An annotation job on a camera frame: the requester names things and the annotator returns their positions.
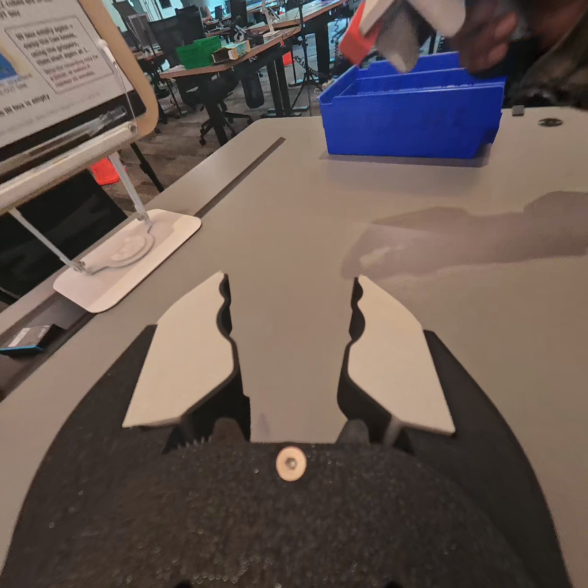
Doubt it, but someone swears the cardboard box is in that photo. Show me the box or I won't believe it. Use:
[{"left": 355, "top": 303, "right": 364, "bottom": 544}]
[{"left": 211, "top": 40, "right": 251, "bottom": 62}]

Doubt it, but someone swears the wooden office desk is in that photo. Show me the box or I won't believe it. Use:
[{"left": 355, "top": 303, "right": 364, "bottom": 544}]
[
  {"left": 204, "top": 0, "right": 350, "bottom": 88},
  {"left": 158, "top": 28, "right": 301, "bottom": 148}
]

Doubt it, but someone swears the blue plastic object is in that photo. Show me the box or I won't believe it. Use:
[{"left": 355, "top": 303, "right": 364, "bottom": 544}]
[{"left": 318, "top": 51, "right": 507, "bottom": 159}]

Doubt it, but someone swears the person's right hand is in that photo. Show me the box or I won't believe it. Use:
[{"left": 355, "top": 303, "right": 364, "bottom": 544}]
[{"left": 448, "top": 0, "right": 522, "bottom": 75}]

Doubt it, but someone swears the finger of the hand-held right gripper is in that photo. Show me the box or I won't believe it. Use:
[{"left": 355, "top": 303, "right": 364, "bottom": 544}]
[
  {"left": 359, "top": 0, "right": 397, "bottom": 36},
  {"left": 376, "top": 5, "right": 422, "bottom": 74}
]

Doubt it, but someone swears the black metal stand leg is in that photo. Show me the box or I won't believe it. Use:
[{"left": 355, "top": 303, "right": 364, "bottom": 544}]
[{"left": 130, "top": 141, "right": 165, "bottom": 194}]

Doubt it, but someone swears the studio light stand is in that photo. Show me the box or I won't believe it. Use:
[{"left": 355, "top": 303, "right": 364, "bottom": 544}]
[{"left": 289, "top": 0, "right": 324, "bottom": 118}]

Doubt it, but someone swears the wood-framed instruction board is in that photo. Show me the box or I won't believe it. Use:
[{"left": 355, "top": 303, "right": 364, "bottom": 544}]
[{"left": 0, "top": 0, "right": 159, "bottom": 214}]

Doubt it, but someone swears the green storage bin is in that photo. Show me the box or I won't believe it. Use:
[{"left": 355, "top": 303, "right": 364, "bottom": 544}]
[{"left": 176, "top": 36, "right": 222, "bottom": 70}]

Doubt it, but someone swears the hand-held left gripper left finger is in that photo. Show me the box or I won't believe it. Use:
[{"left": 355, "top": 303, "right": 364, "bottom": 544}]
[{"left": 122, "top": 272, "right": 239, "bottom": 429}]

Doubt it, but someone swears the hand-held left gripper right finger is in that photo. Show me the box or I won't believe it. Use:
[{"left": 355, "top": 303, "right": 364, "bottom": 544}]
[{"left": 347, "top": 275, "right": 456, "bottom": 448}]

